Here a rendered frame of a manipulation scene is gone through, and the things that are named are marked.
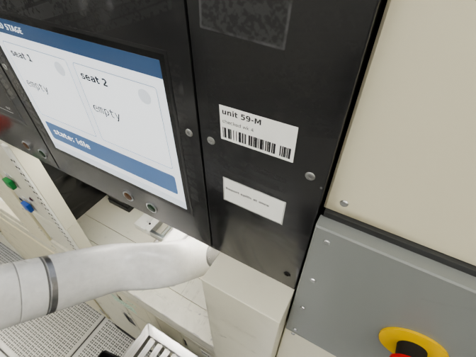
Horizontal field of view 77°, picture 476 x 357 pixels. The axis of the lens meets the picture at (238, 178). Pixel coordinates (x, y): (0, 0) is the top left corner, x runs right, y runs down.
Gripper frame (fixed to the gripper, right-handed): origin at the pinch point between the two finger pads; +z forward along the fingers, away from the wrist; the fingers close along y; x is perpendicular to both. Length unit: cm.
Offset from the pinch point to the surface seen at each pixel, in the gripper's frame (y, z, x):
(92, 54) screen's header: 1, -30, 45
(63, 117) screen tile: -11.1, -30.1, 33.8
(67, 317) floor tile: -89, -41, -122
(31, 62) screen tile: -12, -30, 42
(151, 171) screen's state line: 4.8, -29.9, 30.6
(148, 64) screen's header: 8, -30, 46
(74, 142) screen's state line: -11.2, -30.1, 29.3
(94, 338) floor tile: -67, -41, -122
